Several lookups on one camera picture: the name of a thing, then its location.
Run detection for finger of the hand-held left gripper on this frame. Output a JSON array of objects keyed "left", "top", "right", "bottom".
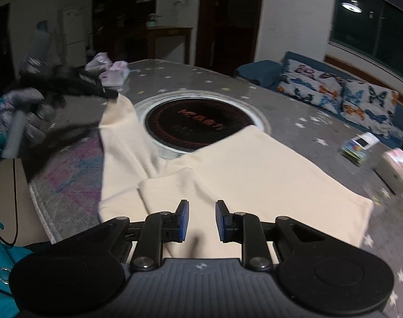
[{"left": 69, "top": 68, "right": 120, "bottom": 100}]

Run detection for round black induction cooktop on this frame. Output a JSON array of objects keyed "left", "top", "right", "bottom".
[{"left": 134, "top": 89, "right": 272, "bottom": 157}]

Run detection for butterfly print cushion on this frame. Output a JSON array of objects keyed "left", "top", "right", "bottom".
[
  {"left": 276, "top": 59, "right": 346, "bottom": 115},
  {"left": 340, "top": 79, "right": 401, "bottom": 137}
]

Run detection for grey star-print tablecloth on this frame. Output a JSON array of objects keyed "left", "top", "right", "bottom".
[{"left": 28, "top": 58, "right": 403, "bottom": 318}]

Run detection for plain blue cushion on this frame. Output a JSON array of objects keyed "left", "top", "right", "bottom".
[{"left": 234, "top": 60, "right": 283, "bottom": 90}]

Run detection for dark window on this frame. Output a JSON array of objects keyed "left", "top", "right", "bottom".
[{"left": 328, "top": 0, "right": 403, "bottom": 85}]

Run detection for pink tissue pack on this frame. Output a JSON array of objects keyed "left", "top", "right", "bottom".
[
  {"left": 99, "top": 60, "right": 129, "bottom": 87},
  {"left": 85, "top": 52, "right": 112, "bottom": 72}
]

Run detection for dark wooden door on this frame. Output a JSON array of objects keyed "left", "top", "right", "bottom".
[{"left": 195, "top": 0, "right": 266, "bottom": 77}]

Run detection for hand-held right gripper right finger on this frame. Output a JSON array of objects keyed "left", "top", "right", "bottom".
[{"left": 215, "top": 200, "right": 325, "bottom": 271}]

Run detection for colourful booklet stack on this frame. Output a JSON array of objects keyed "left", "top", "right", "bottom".
[{"left": 340, "top": 131, "right": 381, "bottom": 167}]

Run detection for white refrigerator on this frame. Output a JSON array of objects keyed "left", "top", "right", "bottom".
[{"left": 61, "top": 6, "right": 90, "bottom": 71}]

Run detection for white tissue box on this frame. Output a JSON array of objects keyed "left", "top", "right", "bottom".
[{"left": 373, "top": 148, "right": 403, "bottom": 195}]

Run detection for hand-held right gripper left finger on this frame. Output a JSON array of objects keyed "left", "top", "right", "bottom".
[{"left": 100, "top": 200, "right": 190, "bottom": 271}]

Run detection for person's teal jacket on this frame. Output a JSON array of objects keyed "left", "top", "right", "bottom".
[{"left": 0, "top": 215, "right": 35, "bottom": 318}]

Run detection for blue sofa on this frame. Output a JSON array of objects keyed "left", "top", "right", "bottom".
[{"left": 234, "top": 51, "right": 403, "bottom": 150}]

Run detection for cream pants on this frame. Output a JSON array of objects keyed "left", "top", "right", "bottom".
[{"left": 97, "top": 93, "right": 375, "bottom": 259}]

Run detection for dark wooden bookshelf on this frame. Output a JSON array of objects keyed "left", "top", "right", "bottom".
[{"left": 91, "top": 0, "right": 159, "bottom": 64}]

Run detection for person's left hand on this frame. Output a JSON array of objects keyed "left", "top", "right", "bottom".
[{"left": 0, "top": 87, "right": 57, "bottom": 146}]

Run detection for thin black cable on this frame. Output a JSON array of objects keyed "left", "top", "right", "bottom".
[{"left": 0, "top": 157, "right": 19, "bottom": 300}]

